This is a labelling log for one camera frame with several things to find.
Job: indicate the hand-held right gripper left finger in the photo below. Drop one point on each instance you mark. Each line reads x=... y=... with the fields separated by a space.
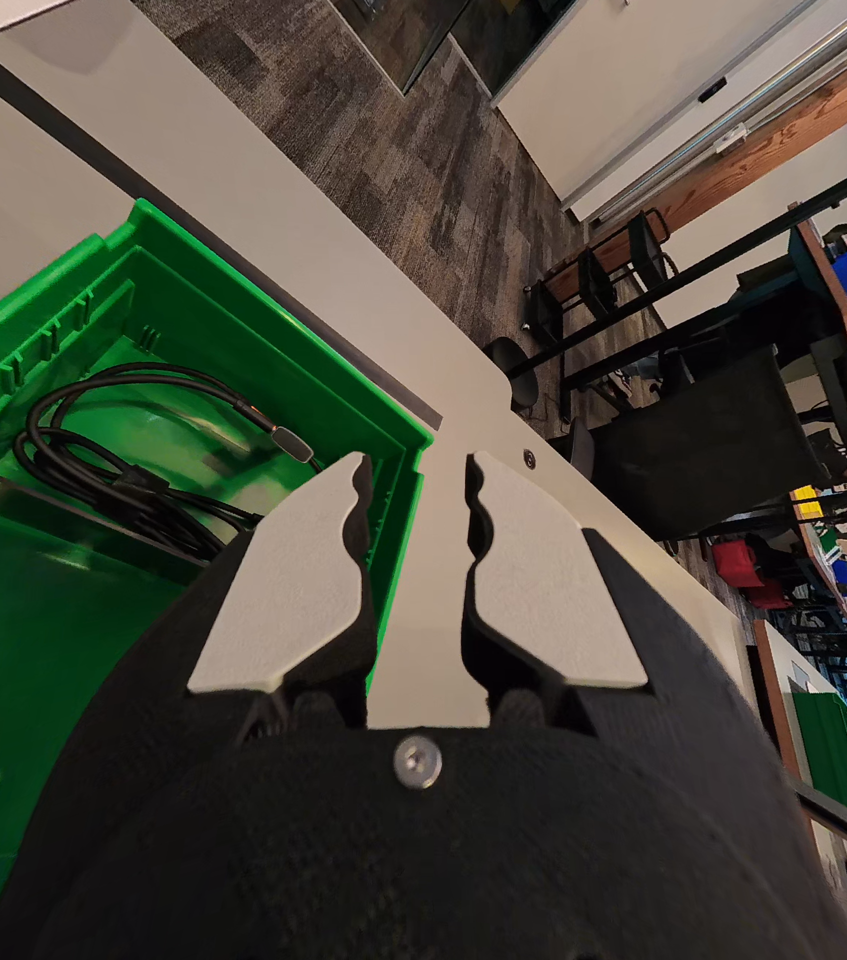
x=288 y=592

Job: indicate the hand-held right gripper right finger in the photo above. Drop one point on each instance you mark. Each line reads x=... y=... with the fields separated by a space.
x=551 y=592

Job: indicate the green plastic bin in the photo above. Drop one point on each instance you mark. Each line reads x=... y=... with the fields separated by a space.
x=33 y=637

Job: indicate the red plastic bin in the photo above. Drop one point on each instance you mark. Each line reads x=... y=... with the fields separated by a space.
x=746 y=570

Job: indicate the black office chair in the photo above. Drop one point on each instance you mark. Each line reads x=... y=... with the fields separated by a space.
x=708 y=450

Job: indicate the round black stool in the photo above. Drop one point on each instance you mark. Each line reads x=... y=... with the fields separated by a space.
x=510 y=360

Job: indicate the dark clear bin divider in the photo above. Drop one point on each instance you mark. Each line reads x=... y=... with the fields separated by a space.
x=56 y=510

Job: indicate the black metal bar stool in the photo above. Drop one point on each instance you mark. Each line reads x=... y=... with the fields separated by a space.
x=551 y=300
x=637 y=247

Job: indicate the stack of green bins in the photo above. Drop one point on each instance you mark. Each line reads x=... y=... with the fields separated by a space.
x=836 y=750

